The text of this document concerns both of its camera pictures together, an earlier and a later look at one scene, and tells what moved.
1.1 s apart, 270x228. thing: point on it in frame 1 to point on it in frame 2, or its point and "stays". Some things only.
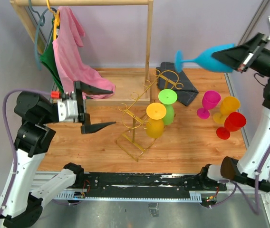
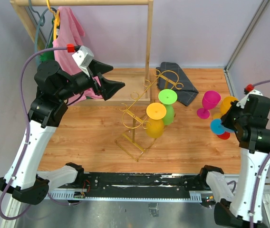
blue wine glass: [205, 59] to [216, 128]
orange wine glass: [155, 113] stays
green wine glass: [167, 97] stays
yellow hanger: [57, 19] stays
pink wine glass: [210, 99] stays
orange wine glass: [228, 104] stays
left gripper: [81, 87] to [108, 88]
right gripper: [241, 57] to [225, 120]
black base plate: [147, 184] stays
